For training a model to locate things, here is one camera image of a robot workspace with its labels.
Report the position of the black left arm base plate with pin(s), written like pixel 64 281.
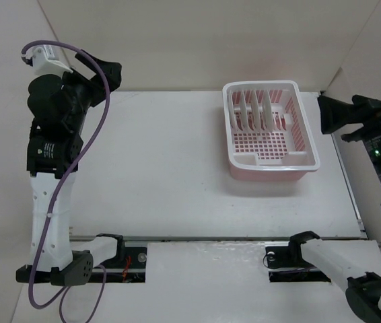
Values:
pixel 130 269

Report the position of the orange sunburst plate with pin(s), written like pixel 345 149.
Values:
pixel 243 112
pixel 267 111

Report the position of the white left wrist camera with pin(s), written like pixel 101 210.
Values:
pixel 45 61

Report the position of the green rimmed white plate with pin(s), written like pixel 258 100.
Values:
pixel 236 109

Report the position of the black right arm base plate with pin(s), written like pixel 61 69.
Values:
pixel 284 269

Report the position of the black rimmed flower plate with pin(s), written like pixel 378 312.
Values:
pixel 255 111

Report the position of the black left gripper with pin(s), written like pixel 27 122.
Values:
pixel 97 79

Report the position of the white pink dish rack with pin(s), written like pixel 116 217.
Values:
pixel 286 154

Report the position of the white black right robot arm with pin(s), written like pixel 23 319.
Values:
pixel 362 288

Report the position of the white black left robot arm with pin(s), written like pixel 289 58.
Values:
pixel 52 175

